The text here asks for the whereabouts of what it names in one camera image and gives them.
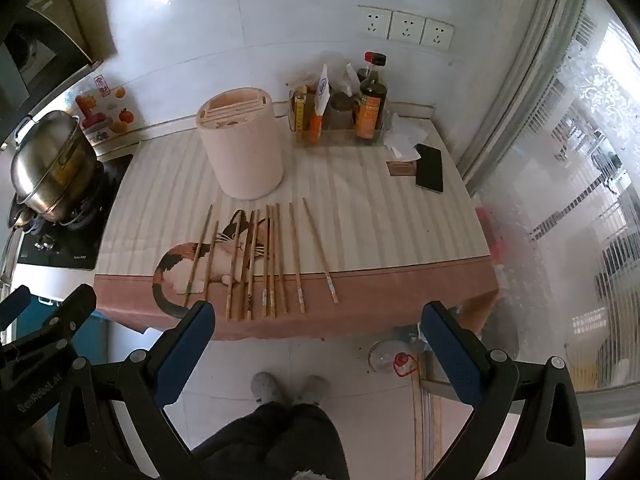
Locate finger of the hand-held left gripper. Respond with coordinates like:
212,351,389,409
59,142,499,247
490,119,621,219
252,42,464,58
0,284,97,362
0,285,32,324

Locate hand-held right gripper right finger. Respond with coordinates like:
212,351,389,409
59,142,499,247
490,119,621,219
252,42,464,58
421,301,587,480

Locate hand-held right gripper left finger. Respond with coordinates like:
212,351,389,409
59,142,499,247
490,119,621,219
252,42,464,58
50,301,217,480

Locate bunch of wooden chopsticks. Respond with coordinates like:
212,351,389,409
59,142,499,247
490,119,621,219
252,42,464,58
182,197,341,322

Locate white cylindrical holder cup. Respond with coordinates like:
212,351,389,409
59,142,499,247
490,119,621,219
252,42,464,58
196,87,285,199

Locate teal cabinet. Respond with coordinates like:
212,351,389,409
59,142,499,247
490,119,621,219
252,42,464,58
30,295,108,366

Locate black gas stove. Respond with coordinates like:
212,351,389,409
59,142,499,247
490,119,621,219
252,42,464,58
15,152,135,271

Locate grey slipper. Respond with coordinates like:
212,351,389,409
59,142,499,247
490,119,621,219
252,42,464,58
295,375,331,406
250,372,283,406

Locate person's dark trousers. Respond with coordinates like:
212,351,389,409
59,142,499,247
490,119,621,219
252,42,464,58
192,402,351,480

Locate stainless steel steamer pot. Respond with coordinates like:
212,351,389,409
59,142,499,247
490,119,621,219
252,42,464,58
9,110,103,223

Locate striped cat-print tablecloth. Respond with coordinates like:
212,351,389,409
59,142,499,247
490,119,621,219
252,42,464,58
94,105,501,342

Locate black smartphone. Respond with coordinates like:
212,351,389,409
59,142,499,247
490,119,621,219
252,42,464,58
415,143,444,193

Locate carton with fruit pictures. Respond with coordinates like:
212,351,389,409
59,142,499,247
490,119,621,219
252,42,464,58
70,74,151,148

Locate sliding glass door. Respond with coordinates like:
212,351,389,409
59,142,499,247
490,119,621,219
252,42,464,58
460,0,640,396

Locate white paper tissue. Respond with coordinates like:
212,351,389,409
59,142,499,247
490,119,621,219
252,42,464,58
382,112,428,161

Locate clear condiment organizer tray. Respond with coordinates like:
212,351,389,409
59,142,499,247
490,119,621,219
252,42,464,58
287,87,393,148

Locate steel range hood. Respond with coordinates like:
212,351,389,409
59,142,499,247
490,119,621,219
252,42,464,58
0,0,103,151

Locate dark soy sauce bottle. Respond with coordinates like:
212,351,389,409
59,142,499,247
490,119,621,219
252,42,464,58
354,51,389,142

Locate orange seasoning packet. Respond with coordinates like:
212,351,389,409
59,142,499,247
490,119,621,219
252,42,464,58
307,100,326,143

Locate glass seasoning jar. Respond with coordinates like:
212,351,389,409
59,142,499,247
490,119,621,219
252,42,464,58
330,91,357,131

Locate yellow seasoning box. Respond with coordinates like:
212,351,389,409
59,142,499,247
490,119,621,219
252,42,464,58
292,85,308,141

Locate white and blue packet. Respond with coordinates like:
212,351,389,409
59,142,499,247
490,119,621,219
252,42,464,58
312,64,332,116

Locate clear plastic bag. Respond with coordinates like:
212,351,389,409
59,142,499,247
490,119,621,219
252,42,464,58
300,51,361,96

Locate white wall socket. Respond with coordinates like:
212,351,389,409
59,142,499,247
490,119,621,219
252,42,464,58
356,5,393,38
387,10,428,43
420,17,456,51

